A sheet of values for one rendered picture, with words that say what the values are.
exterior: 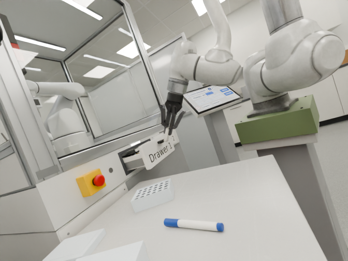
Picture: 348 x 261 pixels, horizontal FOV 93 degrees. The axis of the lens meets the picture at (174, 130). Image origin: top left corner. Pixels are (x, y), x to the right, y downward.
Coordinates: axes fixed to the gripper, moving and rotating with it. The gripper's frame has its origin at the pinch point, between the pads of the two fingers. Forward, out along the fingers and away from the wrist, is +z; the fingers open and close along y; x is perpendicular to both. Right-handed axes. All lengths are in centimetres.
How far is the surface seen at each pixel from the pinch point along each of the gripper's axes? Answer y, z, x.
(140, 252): -21, 0, 54
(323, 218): -74, 16, -9
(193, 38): 123, -132, -356
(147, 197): -11.2, 8.7, 33.8
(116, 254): -17, 2, 55
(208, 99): -1, -16, -83
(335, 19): -132, -179, -320
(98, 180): 7.5, 11.3, 34.3
